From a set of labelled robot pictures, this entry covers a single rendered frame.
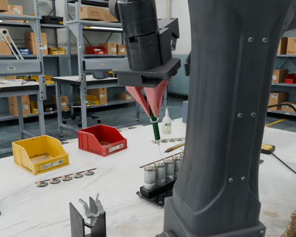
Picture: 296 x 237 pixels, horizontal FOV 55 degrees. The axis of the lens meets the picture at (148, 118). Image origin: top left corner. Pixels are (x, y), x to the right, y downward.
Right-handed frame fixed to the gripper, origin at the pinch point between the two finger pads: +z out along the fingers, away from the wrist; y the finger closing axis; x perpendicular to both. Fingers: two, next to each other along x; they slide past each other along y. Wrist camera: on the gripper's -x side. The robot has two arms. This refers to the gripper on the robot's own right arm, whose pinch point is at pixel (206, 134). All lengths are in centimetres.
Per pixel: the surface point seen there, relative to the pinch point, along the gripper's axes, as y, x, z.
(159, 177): 0.7, -4.2, 12.4
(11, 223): 11.9, -25.4, 27.6
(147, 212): 7.6, -4.5, 16.9
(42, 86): -213, -98, 68
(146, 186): 2.5, -5.9, 14.6
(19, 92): -203, -111, 79
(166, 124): -45.2, -1.5, 11.4
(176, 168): -3.3, -1.0, 10.5
